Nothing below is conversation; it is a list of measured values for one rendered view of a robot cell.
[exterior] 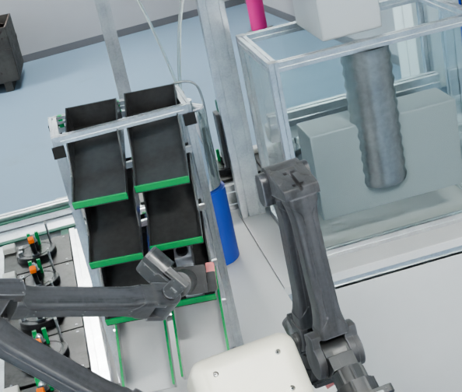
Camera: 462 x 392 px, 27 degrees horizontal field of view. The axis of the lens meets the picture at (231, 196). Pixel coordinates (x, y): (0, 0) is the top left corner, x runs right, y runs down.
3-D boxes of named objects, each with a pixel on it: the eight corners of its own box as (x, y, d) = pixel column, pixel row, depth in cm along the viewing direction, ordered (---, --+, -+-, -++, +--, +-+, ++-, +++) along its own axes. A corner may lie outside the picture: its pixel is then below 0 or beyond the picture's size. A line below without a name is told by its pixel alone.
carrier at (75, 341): (92, 373, 268) (80, 334, 263) (5, 397, 265) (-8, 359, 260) (85, 332, 290) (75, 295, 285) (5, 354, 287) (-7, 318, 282)
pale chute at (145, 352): (177, 386, 247) (174, 383, 243) (127, 397, 248) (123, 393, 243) (162, 282, 258) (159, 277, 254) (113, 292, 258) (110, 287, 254)
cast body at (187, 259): (196, 274, 249) (190, 257, 244) (179, 277, 249) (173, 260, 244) (193, 249, 255) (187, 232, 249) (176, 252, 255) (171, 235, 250)
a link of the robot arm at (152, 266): (155, 323, 214) (172, 301, 208) (116, 288, 215) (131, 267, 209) (183, 293, 223) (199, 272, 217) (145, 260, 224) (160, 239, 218)
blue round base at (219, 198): (243, 261, 332) (229, 190, 322) (200, 274, 330) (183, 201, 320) (234, 243, 347) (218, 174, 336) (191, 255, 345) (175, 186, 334)
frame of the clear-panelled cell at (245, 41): (498, 211, 330) (479, 11, 303) (305, 265, 321) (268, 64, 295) (442, 167, 372) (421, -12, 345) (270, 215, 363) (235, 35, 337)
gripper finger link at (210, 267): (187, 264, 236) (182, 266, 227) (216, 260, 235) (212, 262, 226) (191, 292, 236) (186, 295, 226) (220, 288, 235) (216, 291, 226)
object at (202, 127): (225, 189, 323) (202, 81, 308) (184, 200, 321) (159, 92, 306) (217, 176, 335) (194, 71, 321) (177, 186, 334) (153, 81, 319)
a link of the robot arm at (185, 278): (179, 302, 214) (196, 283, 214) (155, 282, 215) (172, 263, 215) (183, 300, 221) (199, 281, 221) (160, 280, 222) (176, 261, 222)
